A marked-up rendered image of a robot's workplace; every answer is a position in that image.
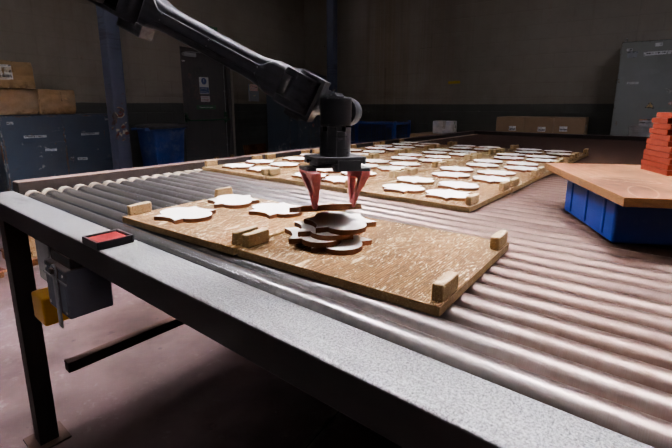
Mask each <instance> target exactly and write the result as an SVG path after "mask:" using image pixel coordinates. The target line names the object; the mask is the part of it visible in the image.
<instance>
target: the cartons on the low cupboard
mask: <svg viewBox="0 0 672 448"><path fill-rule="evenodd" d="M35 88H36V85H35V81H34V76H33V69H32V66H31V63H30V62H15V61H7V60H0V115H32V114H75V113H76V102H75V95H74V91H73V90H50V89H35Z"/></svg>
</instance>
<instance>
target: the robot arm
mask: <svg viewBox="0 0 672 448"><path fill-rule="evenodd" d="M88 1H90V2H92V3H94V4H95V5H97V6H99V7H101V8H103V9H104V10H106V11H108V12H110V13H112V14H113V15H115V16H117V17H118V20H117V23H116V25H118V26H119V27H121V28H123V29H125V30H126V31H128V32H130V33H132V34H134V35H135V36H137V37H139V38H142V39H146V40H150V41H152V39H153V36H154V33H155V30H156V31H161V32H163V33H165V34H167V35H169V36H171V37H173V38H174V39H176V40H178V41H180V42H182V43H184V44H185V45H187V46H189V47H191V48H193V49H194V50H196V51H198V52H200V53H202V54H204V55H205V56H207V57H209V58H211V59H213V60H215V61H216V62H218V63H220V64H222V65H224V66H226V67H227V68H229V69H231V70H233V71H235V72H237V73H238V74H240V75H242V76H244V77H245V78H247V79H248V80H250V81H251V82H253V83H254V84H255V85H256V86H258V87H259V88H260V89H261V90H262V92H264V93H265V94H267V95H269V96H271V97H273V99H272V100H273V101H275V102H277V103H279V104H281V105H282V106H284V111H283V112H284V113H285V114H286V115H288V116H290V117H291V118H293V119H295V120H297V121H303V120H304V121H305V122H313V120H314V118H315V116H316V115H320V154H306V155H304V162H306V163H309V162H310V165H299V172H300V175H301V177H302V179H303V181H304V183H305V185H306V188H307V190H308V192H309V196H310V199H311V203H312V207H313V209H315V210H317V207H318V201H319V192H320V182H321V173H319V172H317V169H327V168H332V171H335V172H347V180H348V193H349V203H352V207H355V204H356V202H357V199H358V196H359V194H360V192H361V190H362V188H363V187H364V185H365V183H366V182H367V180H368V178H369V176H370V174H371V168H370V167H366V166H363V165H361V163H362V164H366V157H365V156H361V155H356V154H350V152H351V126H352V125H355V124H356V123H357V122H358V121H359V120H360V118H361V116H362V108H361V105H360V104H359V102H358V101H357V100H355V99H353V98H351V97H346V96H344V95H343V94H342V93H337V92H333V93H332V91H331V90H329V87H330V85H331V83H330V82H328V81H326V80H324V79H322V78H320V77H319V76H317V75H315V74H313V73H311V72H309V71H308V70H305V69H301V71H300V70H299V69H296V68H294V67H292V66H290V65H288V64H286V63H284V62H282V61H278V60H273V59H270V58H267V57H264V56H262V55H260V54H258V53H256V52H254V51H253V50H251V49H249V48H247V47H245V46H243V45H241V44H239V43H238V42H236V41H234V40H232V39H230V38H228V37H226V36H225V35H223V34H221V33H219V32H217V31H215V30H213V29H212V28H210V27H208V26H206V25H204V24H202V23H200V22H199V21H197V20H195V19H193V18H191V17H189V16H187V15H186V14H184V13H182V12H181V11H179V10H178V9H177V8H175V7H174V6H173V5H172V4H171V3H170V2H169V1H168V0H88ZM331 93H332V94H331ZM356 178H357V183H356ZM355 183H356V187H355ZM354 188H355V191H354Z"/></svg>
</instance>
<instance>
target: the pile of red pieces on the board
mask: <svg viewBox="0 0 672 448"><path fill-rule="evenodd" d="M656 117H659V118H652V121H651V122H652V123H654V124H653V128H649V133H654V134H650V138H651V139H647V141H646V143H648V144H646V149H644V152H643V153H644V154H643V159H641V169H644V170H647V171H651V172H654V173H658V174H662V175H665V176H672V112H657V116H656Z"/></svg>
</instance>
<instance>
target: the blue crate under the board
mask: <svg viewBox="0 0 672 448"><path fill-rule="evenodd" d="M565 210H566V211H568V212H569V213H570V214H572V215H573V216H575V217H576V218H578V219H579V220H580V221H582V222H583V223H585V224H586V225H588V226H589V227H591V228H592V229H593V230H595V231H596V232H598V233H599V234H601V235H602V236H603V237H605V238H606V239H608V240H609V241H611V242H612V243H629V244H648V245H667V246H672V209H667V208H640V207H623V206H621V205H619V204H616V203H614V202H612V201H610V200H608V199H606V198H604V197H602V196H600V195H598V194H596V193H594V192H592V191H590V190H588V189H586V188H584V187H581V186H579V185H577V184H575V183H573V182H571V181H569V180H568V182H567V191H566V200H565Z"/></svg>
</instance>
